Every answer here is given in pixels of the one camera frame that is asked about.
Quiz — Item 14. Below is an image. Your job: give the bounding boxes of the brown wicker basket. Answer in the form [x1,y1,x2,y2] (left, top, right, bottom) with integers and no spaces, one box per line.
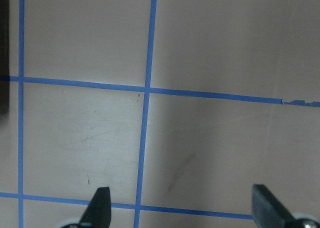
[0,0,10,117]

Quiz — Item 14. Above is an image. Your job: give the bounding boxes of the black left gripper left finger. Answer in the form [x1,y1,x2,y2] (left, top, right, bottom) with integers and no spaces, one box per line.
[57,187,111,228]

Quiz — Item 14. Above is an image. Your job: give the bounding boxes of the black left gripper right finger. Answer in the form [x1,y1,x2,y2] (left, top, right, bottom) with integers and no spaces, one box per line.
[251,184,320,228]

